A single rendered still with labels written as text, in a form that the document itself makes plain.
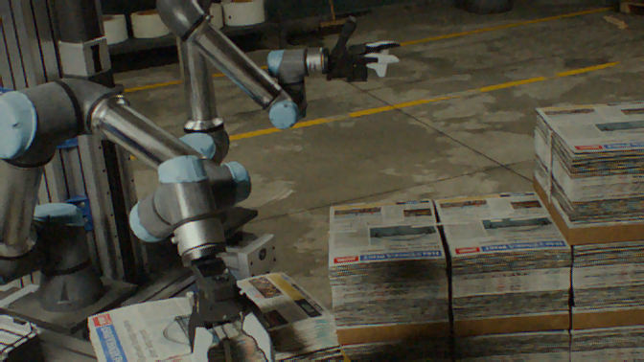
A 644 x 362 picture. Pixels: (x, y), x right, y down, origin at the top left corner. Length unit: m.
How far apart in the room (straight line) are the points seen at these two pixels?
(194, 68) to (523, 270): 1.03
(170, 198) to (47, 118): 0.41
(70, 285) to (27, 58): 0.54
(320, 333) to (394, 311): 0.79
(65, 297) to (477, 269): 0.97
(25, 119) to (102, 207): 0.65
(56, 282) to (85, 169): 0.31
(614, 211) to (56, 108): 1.28
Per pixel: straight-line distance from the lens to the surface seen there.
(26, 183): 1.90
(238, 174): 1.61
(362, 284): 2.23
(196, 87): 2.56
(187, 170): 1.44
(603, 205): 2.25
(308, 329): 1.50
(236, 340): 1.47
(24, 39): 2.27
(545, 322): 2.35
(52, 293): 2.20
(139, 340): 1.54
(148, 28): 8.08
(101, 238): 2.40
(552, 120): 2.41
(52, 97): 1.80
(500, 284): 2.29
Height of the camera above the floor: 1.80
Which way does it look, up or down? 21 degrees down
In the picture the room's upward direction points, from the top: 5 degrees counter-clockwise
